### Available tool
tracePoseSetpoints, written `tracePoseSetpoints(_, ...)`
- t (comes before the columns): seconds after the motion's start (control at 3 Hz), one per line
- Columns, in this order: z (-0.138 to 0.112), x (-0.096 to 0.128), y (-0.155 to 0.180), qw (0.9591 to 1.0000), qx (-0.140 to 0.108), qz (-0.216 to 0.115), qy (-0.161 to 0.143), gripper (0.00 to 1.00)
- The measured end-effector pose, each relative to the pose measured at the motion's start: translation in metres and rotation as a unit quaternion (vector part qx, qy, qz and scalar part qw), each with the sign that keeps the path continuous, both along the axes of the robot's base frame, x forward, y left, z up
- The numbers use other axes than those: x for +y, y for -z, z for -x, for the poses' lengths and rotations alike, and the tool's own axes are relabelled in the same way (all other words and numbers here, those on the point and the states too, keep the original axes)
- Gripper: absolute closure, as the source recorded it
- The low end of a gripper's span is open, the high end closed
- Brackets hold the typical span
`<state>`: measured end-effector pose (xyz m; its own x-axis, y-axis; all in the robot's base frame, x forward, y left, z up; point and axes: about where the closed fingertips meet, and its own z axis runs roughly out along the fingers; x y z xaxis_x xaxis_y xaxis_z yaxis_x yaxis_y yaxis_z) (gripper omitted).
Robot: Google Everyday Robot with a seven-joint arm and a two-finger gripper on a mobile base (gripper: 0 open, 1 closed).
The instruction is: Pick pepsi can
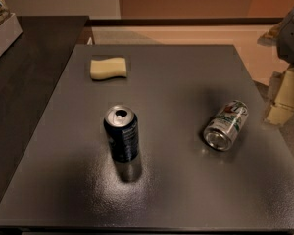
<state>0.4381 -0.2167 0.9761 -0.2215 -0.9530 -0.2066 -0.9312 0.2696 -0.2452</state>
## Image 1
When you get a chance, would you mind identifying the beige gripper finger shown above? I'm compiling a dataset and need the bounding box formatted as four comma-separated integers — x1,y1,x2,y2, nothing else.
265,65,294,126

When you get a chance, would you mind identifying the dark blue pepsi can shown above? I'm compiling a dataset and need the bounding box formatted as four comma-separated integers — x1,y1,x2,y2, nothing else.
103,105,139,163

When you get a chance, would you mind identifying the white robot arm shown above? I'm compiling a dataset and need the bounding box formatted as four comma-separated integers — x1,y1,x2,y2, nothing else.
258,7,294,125

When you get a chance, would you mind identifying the silver green 7up can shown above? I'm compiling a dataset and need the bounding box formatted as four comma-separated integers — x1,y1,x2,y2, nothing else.
203,100,249,151

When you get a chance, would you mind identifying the yellow sponge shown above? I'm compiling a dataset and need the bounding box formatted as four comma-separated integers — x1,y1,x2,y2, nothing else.
90,57,127,80

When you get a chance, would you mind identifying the dark side table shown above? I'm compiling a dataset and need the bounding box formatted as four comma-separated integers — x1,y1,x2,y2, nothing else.
0,16,89,203

